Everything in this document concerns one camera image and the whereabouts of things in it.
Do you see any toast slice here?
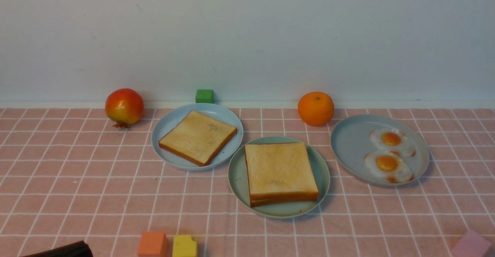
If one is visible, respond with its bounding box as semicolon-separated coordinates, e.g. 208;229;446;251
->
244;141;319;200
158;110;238;167
250;195;318;208

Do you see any green cube block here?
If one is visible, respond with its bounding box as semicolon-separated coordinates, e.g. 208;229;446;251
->
196;89;214;104

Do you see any pink cube block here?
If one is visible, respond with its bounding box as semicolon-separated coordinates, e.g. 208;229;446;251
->
451;229;493;257

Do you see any pink checkered tablecloth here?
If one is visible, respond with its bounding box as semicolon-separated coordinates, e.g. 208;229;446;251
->
0;108;494;257

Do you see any orange fruit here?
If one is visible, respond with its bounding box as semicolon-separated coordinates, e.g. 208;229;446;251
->
297;92;335;126

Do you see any lower fried egg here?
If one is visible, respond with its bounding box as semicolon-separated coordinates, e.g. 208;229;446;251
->
364;150;414;184

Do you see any orange cube block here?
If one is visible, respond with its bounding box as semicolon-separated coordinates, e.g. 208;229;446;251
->
137;231;169;257

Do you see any light blue plate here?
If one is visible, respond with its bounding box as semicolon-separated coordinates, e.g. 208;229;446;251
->
151;103;244;172

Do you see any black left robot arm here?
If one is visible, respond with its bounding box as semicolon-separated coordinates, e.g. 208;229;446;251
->
25;240;93;257

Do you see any fried egg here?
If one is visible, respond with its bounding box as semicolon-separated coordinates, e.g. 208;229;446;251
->
369;128;416;157
364;150;414;184

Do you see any yellow cube block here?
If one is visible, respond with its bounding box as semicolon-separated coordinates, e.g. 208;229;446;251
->
172;235;198;257

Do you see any upper fried egg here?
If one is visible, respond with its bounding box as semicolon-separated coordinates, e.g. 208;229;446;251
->
369;128;416;157

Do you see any green center plate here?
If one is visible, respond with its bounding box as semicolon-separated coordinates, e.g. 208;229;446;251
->
229;136;331;219

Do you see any grey egg plate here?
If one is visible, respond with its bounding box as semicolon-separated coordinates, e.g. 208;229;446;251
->
331;114;430;188

